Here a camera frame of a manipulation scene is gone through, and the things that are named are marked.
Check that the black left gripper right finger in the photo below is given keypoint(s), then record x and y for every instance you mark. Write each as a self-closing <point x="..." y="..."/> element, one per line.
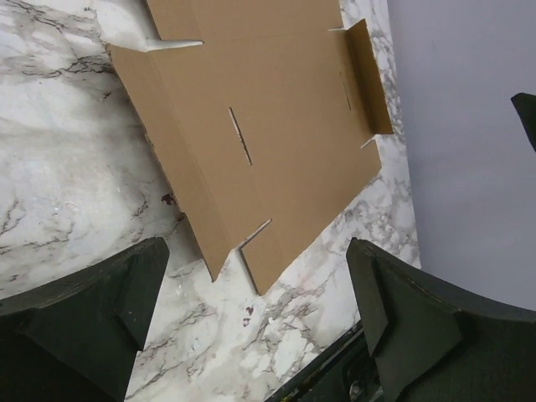
<point x="433" y="341"/>

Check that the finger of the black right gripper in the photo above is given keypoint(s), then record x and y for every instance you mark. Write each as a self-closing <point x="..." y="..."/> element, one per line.
<point x="525" y="106"/>

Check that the black metal base rail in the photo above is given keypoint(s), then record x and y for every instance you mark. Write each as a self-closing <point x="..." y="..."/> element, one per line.
<point x="342" y="372"/>

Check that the brown cardboard box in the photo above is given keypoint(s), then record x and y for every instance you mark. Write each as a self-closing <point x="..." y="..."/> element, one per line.
<point x="262" y="116"/>

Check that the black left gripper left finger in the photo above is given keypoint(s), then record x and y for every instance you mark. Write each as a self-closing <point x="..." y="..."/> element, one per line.
<point x="77" y="338"/>

